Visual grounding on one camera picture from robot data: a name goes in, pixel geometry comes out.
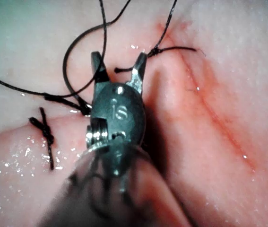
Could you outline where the right arm needle driver jaw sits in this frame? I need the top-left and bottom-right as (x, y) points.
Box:
(90, 51), (111, 84)
(125, 52), (148, 93)

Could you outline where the right arm needle driver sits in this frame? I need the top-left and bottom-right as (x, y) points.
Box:
(85, 81), (147, 152)

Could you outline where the black thread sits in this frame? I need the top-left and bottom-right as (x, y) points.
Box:
(0, 0), (180, 102)

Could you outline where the black stitching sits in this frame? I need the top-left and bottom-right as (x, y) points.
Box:
(28, 46), (207, 171)

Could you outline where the tissue pad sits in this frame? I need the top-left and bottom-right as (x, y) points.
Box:
(0, 0), (268, 227)

